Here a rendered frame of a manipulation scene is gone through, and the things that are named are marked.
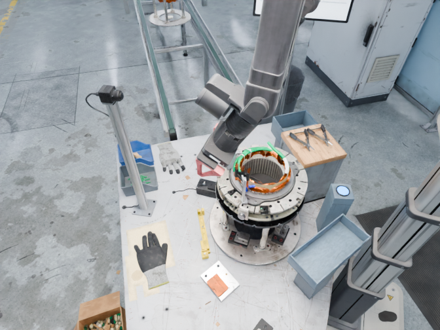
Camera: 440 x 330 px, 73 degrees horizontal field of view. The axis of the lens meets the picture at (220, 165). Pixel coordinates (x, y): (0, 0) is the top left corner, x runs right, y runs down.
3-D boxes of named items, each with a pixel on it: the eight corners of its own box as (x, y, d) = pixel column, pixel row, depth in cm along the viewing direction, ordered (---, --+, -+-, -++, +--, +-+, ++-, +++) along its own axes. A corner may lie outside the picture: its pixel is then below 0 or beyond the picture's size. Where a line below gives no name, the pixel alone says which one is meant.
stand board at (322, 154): (280, 136, 129) (281, 131, 127) (319, 127, 133) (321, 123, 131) (303, 169, 116) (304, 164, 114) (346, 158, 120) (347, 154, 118)
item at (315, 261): (297, 316, 104) (317, 284, 83) (275, 291, 110) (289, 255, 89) (343, 274, 114) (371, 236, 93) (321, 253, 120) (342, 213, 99)
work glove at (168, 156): (156, 145, 163) (156, 141, 161) (178, 141, 165) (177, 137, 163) (163, 177, 147) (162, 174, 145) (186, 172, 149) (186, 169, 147)
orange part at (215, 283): (205, 283, 110) (205, 281, 109) (216, 274, 112) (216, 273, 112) (218, 297, 107) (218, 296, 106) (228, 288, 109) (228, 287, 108)
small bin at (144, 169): (155, 169, 150) (153, 159, 145) (159, 190, 141) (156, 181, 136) (122, 176, 147) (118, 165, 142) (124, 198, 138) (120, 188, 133)
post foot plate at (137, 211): (157, 200, 137) (156, 200, 137) (150, 217, 131) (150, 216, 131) (138, 198, 138) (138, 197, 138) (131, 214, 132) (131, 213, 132)
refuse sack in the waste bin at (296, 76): (249, 99, 290) (253, 65, 264) (287, 93, 297) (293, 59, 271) (264, 123, 264) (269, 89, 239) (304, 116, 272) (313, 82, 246)
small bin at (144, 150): (151, 147, 161) (148, 137, 156) (155, 165, 152) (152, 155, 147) (120, 154, 158) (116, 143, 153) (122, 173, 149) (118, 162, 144)
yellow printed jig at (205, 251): (196, 213, 133) (195, 208, 130) (204, 212, 133) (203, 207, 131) (202, 259, 118) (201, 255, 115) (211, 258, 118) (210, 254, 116)
